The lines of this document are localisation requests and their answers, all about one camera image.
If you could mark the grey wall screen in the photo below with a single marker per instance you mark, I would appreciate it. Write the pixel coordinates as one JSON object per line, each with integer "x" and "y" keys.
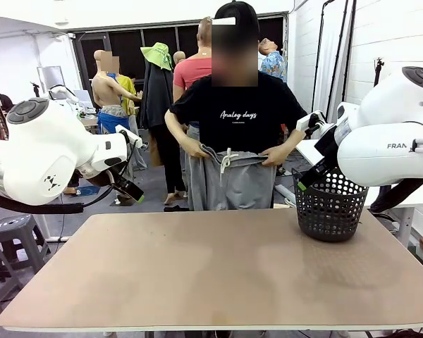
{"x": 51, "y": 77}

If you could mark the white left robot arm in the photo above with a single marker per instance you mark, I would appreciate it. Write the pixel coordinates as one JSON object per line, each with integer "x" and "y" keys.
{"x": 38, "y": 151}

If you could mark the bald mannequin head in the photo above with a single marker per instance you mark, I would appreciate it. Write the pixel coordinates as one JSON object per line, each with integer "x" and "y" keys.
{"x": 179, "y": 57}

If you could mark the person's left hand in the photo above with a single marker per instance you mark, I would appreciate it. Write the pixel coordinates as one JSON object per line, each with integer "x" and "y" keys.
{"x": 276, "y": 155}

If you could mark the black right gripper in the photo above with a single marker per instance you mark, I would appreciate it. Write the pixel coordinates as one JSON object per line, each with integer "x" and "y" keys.
{"x": 327, "y": 148}

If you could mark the bare mannequin with blue cloth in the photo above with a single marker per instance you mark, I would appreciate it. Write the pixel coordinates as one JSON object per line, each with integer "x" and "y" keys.
{"x": 104, "y": 88}

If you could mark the tall black tripod stand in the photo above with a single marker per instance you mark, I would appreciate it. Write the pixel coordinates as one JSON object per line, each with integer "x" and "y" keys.
{"x": 36, "y": 89}

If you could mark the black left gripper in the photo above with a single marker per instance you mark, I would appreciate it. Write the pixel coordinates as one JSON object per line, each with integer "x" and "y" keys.
{"x": 127, "y": 186}

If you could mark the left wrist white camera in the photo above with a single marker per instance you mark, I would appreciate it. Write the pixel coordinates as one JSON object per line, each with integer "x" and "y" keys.
{"x": 132, "y": 137}

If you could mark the person's right forearm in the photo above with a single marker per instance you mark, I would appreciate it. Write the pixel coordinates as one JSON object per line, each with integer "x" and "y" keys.
{"x": 176, "y": 130}

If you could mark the person's right hand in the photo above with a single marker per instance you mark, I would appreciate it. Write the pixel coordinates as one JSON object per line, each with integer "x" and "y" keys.
{"x": 196, "y": 149}

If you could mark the person's left forearm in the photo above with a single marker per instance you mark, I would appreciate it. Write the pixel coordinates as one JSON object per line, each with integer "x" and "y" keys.
{"x": 294, "y": 140}

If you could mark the mannequin in black coat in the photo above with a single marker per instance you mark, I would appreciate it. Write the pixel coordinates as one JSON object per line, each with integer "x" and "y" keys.
{"x": 157, "y": 95}

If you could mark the black light stand pole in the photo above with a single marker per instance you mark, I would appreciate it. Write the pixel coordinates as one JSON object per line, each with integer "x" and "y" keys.
{"x": 349, "y": 53}
{"x": 319, "y": 53}
{"x": 340, "y": 53}

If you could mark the green sun hat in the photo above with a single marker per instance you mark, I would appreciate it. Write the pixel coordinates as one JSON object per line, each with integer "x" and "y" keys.
{"x": 158, "y": 54}

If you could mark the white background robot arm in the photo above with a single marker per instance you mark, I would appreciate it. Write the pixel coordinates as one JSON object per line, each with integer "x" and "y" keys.
{"x": 61, "y": 92}

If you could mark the wrist white camera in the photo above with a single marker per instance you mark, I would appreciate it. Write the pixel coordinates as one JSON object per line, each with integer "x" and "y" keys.
{"x": 132, "y": 137}
{"x": 308, "y": 121}

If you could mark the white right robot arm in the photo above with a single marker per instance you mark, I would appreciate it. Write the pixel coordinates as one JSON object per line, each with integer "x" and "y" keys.
{"x": 380, "y": 155}

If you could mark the black baseball cap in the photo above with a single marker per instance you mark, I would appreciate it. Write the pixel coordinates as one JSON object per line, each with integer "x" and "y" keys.
{"x": 245, "y": 12}

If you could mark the person in black t-shirt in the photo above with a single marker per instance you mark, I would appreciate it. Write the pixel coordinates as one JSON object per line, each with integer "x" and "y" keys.
{"x": 236, "y": 123}

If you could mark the black perforated plastic basket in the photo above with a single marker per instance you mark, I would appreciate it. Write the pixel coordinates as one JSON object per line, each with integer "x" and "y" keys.
{"x": 328, "y": 218}

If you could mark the grey training pants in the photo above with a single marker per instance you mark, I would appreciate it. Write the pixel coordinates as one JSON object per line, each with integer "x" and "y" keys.
{"x": 232, "y": 186}

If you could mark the mannequin in blue patterned shirt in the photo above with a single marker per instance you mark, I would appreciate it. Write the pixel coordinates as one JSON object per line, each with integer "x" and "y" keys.
{"x": 275, "y": 63}

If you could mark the mannequin in pink top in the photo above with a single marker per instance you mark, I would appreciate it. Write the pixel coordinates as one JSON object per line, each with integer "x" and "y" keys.
{"x": 190, "y": 70}

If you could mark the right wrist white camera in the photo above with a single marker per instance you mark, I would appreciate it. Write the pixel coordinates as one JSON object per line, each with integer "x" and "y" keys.
{"x": 308, "y": 121}

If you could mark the background person in yellow shirt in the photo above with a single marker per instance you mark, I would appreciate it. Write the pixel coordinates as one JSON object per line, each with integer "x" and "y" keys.
{"x": 125, "y": 86}

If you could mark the small black tripod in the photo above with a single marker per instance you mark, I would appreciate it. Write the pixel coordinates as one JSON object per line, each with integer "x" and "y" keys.
{"x": 379, "y": 65}

